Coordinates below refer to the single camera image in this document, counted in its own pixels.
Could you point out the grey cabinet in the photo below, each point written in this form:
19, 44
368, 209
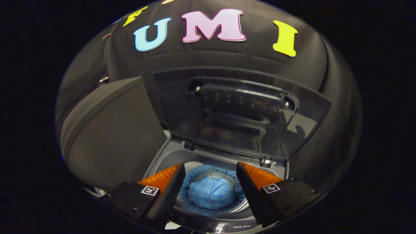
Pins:
110, 136

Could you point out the silver metal clip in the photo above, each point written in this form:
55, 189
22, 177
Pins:
104, 79

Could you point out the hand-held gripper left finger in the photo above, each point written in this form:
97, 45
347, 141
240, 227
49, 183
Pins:
164, 201

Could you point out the copper metal clip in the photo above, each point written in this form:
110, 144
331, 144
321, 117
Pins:
107, 35

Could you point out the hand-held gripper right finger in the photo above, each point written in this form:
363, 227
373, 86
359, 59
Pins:
250, 198

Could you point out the grey washing machine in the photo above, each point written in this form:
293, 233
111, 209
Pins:
169, 152

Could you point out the light blue polo shirt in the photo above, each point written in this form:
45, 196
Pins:
211, 193

